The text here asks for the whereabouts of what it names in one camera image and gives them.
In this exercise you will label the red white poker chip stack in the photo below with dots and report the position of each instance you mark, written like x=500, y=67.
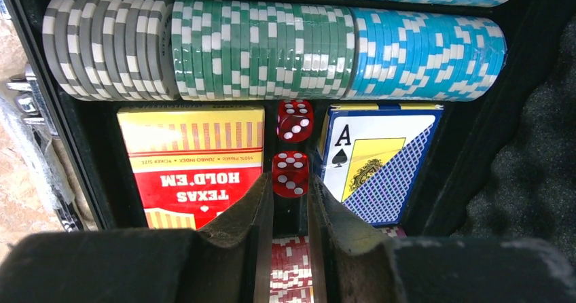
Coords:
x=301, y=271

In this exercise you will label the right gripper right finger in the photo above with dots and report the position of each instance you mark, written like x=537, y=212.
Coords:
x=352, y=261

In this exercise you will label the red die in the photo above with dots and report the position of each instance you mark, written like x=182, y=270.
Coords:
x=295, y=120
x=290, y=174

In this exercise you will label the blue ace card box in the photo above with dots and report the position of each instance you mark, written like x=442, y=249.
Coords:
x=369, y=155

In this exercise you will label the red Texas Hold'em card box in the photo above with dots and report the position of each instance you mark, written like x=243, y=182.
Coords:
x=191, y=164

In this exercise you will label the green poker chip stack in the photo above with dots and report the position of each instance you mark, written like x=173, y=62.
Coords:
x=238, y=50

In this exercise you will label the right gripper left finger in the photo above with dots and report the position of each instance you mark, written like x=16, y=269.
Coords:
x=227, y=260

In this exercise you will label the light blue poker chip stack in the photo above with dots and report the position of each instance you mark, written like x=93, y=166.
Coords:
x=424, y=56

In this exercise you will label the grey poker chip stack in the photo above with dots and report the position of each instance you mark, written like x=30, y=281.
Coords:
x=111, y=50

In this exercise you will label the black poker set case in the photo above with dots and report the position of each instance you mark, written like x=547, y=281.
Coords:
x=501, y=165

